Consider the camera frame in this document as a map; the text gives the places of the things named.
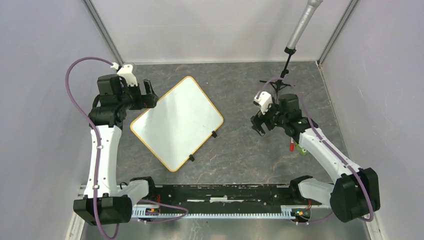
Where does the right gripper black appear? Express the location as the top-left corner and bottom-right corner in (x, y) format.
(249, 98), (287, 137)

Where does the red whiteboard marker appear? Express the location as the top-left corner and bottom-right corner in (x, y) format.
(289, 138), (295, 152)

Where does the yellow framed whiteboard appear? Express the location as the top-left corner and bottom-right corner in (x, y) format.
(130, 76), (224, 172)

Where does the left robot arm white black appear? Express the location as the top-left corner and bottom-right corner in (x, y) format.
(73, 74), (159, 226)

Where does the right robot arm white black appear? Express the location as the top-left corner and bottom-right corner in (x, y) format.
(250, 91), (381, 223)

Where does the green whiteboard eraser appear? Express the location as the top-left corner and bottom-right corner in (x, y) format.
(295, 143), (309, 156)

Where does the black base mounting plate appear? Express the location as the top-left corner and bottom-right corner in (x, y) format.
(145, 184), (321, 215)

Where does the silver microphone on tripod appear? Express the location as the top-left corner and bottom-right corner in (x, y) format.
(280, 0), (323, 79)

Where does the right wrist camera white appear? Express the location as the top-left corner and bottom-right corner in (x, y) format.
(253, 91), (273, 115)

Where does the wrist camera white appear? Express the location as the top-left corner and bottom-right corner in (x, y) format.
(117, 64), (138, 87)
(253, 91), (273, 115)

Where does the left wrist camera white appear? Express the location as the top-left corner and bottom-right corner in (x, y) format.
(117, 64), (138, 87)

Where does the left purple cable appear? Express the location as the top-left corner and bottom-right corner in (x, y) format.
(64, 56), (190, 240)

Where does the purple cable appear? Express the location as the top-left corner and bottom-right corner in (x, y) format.
(256, 77), (375, 226)
(64, 56), (190, 240)

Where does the aluminium rail with comb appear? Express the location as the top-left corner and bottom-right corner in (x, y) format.
(130, 197), (327, 223)

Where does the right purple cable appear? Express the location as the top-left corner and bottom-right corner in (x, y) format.
(256, 77), (375, 226)

